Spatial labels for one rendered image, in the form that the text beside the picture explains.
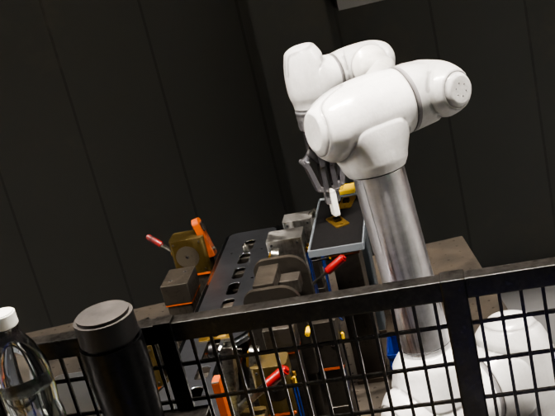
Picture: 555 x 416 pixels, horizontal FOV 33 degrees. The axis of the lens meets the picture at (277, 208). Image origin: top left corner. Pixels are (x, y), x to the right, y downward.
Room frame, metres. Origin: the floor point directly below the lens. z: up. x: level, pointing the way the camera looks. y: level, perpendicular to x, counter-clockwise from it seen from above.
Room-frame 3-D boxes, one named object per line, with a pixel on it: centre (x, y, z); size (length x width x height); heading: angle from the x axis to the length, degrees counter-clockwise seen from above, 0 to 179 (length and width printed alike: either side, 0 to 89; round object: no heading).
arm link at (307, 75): (2.30, -0.16, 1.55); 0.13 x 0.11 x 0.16; 111
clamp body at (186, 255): (2.76, 0.30, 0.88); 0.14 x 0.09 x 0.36; 79
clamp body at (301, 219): (2.68, -0.07, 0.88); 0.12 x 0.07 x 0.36; 79
